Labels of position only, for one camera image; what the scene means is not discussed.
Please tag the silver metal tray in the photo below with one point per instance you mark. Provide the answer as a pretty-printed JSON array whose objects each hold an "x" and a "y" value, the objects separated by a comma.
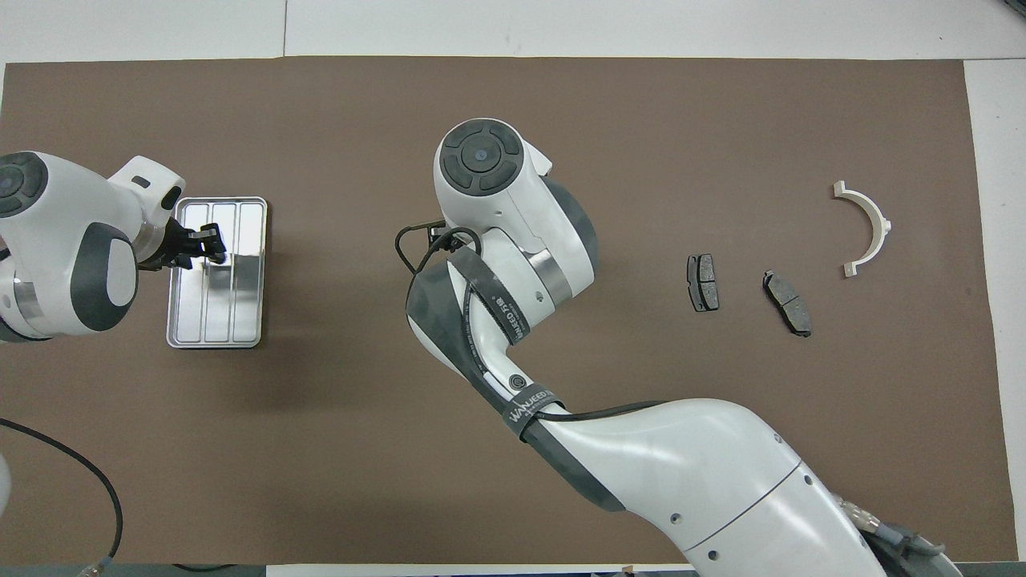
[{"x": 240, "y": 304}]

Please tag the white curved plastic bracket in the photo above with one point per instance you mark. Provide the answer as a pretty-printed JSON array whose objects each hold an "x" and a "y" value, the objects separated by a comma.
[{"x": 878, "y": 216}]

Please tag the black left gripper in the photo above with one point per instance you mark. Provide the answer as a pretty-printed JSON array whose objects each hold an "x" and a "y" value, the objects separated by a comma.
[{"x": 172, "y": 248}]

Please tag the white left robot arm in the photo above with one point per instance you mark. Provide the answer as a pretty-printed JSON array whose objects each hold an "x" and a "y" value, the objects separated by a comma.
[{"x": 56, "y": 240}]

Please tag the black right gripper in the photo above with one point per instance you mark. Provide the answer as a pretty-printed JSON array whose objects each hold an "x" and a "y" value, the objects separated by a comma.
[{"x": 441, "y": 232}]

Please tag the dark curved brake pad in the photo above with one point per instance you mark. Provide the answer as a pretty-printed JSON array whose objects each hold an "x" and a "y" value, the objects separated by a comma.
[{"x": 787, "y": 303}]

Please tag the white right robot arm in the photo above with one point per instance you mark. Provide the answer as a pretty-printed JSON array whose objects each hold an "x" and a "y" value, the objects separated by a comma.
[{"x": 721, "y": 465}]

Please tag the brown table mat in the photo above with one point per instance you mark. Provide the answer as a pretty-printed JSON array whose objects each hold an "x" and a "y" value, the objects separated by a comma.
[{"x": 321, "y": 481}]

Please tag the dark rectangular brake pad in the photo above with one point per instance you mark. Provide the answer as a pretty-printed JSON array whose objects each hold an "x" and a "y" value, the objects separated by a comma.
[{"x": 703, "y": 282}]

